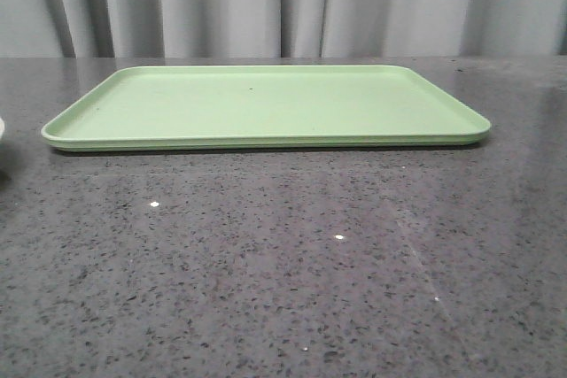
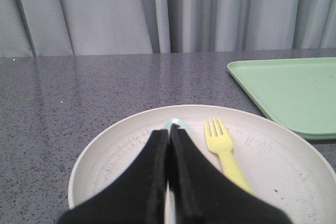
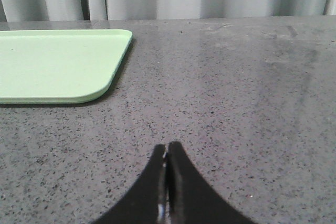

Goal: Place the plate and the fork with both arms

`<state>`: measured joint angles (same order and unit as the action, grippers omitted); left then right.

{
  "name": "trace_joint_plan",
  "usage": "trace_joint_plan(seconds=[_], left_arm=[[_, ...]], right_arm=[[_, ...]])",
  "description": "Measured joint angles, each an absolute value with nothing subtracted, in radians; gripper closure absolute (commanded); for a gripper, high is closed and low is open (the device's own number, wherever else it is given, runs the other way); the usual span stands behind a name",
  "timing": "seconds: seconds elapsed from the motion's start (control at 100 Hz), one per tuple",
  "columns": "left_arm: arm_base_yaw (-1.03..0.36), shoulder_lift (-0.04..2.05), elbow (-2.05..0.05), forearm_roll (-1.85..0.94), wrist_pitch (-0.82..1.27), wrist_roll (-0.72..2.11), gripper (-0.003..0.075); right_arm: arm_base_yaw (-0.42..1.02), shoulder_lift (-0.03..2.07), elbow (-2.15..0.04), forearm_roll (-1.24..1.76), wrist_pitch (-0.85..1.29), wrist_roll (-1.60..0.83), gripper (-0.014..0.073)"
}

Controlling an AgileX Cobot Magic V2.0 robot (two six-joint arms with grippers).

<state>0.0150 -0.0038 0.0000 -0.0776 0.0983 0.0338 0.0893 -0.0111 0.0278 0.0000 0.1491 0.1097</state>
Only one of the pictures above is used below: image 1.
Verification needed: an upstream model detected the cream round plate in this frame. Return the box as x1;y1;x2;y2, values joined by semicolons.
0;118;5;141

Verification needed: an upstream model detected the light green plastic tray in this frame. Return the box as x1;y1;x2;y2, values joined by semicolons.
41;65;491;152

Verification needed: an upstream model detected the grey curtain backdrop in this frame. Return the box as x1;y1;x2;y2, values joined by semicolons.
1;0;566;58

